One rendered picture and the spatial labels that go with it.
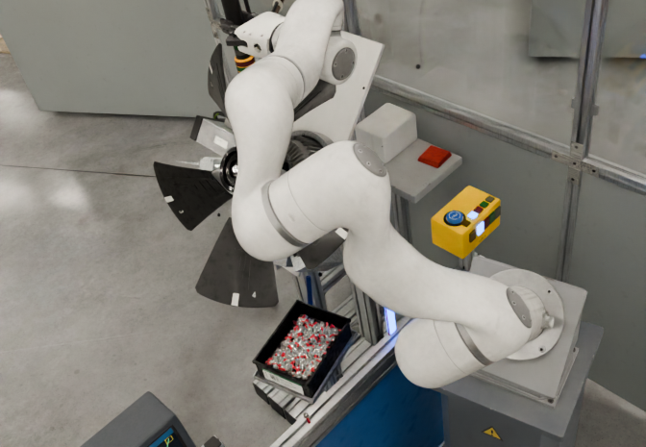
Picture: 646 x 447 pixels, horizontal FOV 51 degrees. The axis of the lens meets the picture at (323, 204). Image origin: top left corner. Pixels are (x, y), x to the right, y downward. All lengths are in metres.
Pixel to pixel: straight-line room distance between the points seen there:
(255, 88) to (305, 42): 0.25
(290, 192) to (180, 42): 3.12
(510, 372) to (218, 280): 0.77
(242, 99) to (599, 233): 1.45
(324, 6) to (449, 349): 0.61
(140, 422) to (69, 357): 1.95
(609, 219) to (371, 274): 1.24
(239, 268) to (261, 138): 0.92
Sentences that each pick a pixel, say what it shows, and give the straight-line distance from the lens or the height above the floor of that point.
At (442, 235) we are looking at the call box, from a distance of 1.73.
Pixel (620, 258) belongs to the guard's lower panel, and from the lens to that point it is 2.18.
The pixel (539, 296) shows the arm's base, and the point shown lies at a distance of 1.49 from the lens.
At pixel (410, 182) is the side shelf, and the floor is 0.86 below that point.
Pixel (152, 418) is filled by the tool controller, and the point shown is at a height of 1.25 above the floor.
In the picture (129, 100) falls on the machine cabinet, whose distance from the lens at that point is 4.40.
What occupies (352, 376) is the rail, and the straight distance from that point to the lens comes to 1.70.
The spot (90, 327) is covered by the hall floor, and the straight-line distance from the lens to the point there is 3.28.
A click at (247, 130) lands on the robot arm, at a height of 1.75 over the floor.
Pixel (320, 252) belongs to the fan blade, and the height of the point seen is 1.14.
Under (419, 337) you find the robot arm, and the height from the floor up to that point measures 1.34.
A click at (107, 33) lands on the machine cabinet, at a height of 0.62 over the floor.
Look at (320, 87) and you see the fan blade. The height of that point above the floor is 1.41.
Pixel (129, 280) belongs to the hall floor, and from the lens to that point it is 3.40.
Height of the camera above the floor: 2.26
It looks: 41 degrees down
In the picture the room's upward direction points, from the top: 12 degrees counter-clockwise
